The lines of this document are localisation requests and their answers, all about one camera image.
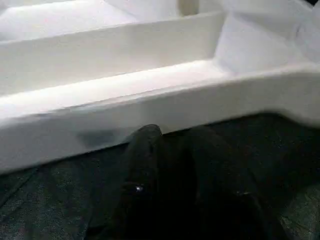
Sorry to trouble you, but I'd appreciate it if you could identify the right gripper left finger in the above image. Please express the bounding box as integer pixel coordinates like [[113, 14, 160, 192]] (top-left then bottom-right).
[[86, 124, 193, 240]]

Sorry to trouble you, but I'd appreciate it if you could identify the glossy black mat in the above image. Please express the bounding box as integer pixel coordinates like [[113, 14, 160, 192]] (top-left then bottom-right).
[[0, 112, 320, 240]]

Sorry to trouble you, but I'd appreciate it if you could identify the white plastic table top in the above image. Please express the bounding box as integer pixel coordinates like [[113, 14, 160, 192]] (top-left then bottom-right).
[[0, 0, 320, 174]]

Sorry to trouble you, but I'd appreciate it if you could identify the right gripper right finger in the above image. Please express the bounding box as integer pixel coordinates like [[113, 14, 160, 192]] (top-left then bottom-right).
[[186, 125, 290, 240]]

